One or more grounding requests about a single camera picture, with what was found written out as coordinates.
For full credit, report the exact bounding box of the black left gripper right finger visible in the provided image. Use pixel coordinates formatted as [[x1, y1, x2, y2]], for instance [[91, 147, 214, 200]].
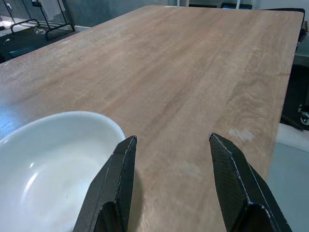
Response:
[[208, 132, 293, 232]]

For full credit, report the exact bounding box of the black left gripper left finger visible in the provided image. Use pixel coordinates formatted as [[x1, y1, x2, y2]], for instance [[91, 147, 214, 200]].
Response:
[[72, 135, 139, 232]]

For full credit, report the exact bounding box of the white bowl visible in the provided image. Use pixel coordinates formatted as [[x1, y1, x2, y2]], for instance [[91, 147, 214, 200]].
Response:
[[0, 111, 126, 232]]

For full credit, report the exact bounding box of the black rolling case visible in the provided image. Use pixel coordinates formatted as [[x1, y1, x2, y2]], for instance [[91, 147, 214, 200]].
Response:
[[281, 8, 309, 131]]

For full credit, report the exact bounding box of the black metal rack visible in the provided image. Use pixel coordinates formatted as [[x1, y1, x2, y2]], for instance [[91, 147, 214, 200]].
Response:
[[11, 0, 75, 41]]

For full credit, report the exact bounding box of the black chair back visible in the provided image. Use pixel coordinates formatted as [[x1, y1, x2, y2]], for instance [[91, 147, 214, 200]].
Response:
[[188, 3, 218, 8]]

